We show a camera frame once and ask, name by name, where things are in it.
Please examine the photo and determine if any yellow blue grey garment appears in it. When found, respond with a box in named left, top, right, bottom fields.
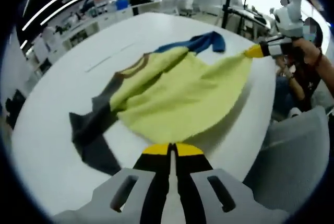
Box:
left=69, top=31, right=255, bottom=175

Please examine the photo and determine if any blue storage bin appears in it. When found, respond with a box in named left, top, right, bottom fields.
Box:
left=115, top=0, right=129, bottom=11

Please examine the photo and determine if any white ceiling light strip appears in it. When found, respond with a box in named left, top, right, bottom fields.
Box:
left=40, top=0, right=132, bottom=26
left=21, top=0, right=137, bottom=31

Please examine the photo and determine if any white desk row with drawers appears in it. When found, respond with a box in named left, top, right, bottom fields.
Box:
left=33, top=0, right=168, bottom=60

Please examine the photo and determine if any red wrist cord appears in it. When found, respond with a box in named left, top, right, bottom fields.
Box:
left=312, top=49, right=324, bottom=68

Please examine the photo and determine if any person's right hand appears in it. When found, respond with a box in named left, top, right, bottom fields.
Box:
left=292, top=38, right=321, bottom=66

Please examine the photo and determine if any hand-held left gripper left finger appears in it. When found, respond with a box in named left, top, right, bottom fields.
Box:
left=90, top=143, right=174, bottom=224

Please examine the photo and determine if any black metal stand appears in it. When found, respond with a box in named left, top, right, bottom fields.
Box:
left=221, top=0, right=275, bottom=38

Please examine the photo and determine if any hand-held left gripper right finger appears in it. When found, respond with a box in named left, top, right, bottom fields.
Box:
left=174, top=143, right=261, bottom=224

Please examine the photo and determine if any black cabinet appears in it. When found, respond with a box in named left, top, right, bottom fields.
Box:
left=4, top=89, right=27, bottom=129

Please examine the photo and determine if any white plastic chair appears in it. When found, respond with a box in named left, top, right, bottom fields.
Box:
left=242, top=105, right=331, bottom=214

